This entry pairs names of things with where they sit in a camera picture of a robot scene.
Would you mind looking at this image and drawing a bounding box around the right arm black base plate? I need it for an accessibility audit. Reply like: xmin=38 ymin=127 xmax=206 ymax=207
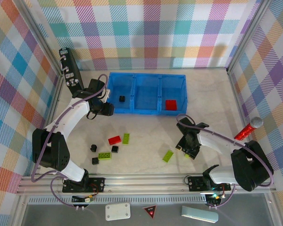
xmin=187 ymin=175 xmax=232 ymax=192

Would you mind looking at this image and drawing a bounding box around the red black triangle marker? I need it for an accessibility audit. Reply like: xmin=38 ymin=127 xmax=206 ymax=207
xmin=142 ymin=205 xmax=157 ymax=220

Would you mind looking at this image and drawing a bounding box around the black electronics box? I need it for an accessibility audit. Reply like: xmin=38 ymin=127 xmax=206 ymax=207
xmin=58 ymin=48 xmax=85 ymax=94

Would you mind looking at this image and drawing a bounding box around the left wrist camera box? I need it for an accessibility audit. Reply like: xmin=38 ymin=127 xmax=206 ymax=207
xmin=87 ymin=79 xmax=111 ymax=102

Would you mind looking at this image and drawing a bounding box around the connector board with green light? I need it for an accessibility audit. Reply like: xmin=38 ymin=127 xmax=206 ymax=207
xmin=206 ymin=193 xmax=224 ymax=210

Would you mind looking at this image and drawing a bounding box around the aluminium frame side rail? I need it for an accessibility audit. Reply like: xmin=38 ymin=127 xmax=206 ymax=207
xmin=30 ymin=75 xmax=64 ymax=177
xmin=227 ymin=69 xmax=262 ymax=175

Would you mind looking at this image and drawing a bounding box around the aluminium mounting rail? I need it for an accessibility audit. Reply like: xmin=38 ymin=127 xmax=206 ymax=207
xmin=16 ymin=175 xmax=278 ymax=195

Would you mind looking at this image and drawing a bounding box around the aluminium frame post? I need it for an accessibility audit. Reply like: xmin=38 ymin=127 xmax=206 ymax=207
xmin=15 ymin=0 xmax=63 ymax=77
xmin=225 ymin=0 xmax=274 ymax=73

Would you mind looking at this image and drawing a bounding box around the slotted grey cable duct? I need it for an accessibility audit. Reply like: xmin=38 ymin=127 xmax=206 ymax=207
xmin=28 ymin=196 xmax=208 ymax=205

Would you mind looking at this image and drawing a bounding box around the white rectangular plate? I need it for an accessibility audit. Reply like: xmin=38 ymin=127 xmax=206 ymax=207
xmin=105 ymin=202 xmax=132 ymax=221

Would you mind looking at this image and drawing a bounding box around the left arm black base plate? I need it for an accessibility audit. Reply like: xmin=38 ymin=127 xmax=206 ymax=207
xmin=62 ymin=177 xmax=106 ymax=194

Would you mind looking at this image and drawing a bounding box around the small wired connector board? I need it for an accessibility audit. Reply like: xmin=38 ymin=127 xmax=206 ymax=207
xmin=71 ymin=194 xmax=95 ymax=210

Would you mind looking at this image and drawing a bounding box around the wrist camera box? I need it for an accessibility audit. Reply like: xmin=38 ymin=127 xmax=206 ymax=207
xmin=176 ymin=119 xmax=194 ymax=135
xmin=87 ymin=79 xmax=111 ymax=102

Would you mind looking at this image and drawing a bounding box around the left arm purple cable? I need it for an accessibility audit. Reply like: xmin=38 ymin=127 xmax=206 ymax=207
xmin=31 ymin=74 xmax=109 ymax=210

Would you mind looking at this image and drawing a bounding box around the blue three-compartment bin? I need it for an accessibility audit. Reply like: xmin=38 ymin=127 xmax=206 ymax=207
xmin=105 ymin=72 xmax=187 ymax=116

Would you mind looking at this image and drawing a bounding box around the light blue block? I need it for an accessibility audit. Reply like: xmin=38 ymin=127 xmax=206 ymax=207
xmin=181 ymin=205 xmax=219 ymax=223

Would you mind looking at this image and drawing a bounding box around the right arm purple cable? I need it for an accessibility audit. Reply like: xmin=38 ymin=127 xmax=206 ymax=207
xmin=175 ymin=114 xmax=274 ymax=210

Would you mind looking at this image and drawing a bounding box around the red glitter toy microphone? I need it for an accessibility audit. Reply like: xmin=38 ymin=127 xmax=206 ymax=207
xmin=234 ymin=117 xmax=264 ymax=141

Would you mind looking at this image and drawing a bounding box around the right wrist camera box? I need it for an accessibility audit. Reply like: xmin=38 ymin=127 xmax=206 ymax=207
xmin=176 ymin=119 xmax=194 ymax=135

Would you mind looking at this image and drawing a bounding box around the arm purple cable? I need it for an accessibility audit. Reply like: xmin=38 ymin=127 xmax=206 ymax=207
xmin=31 ymin=74 xmax=109 ymax=210
xmin=175 ymin=114 xmax=274 ymax=210

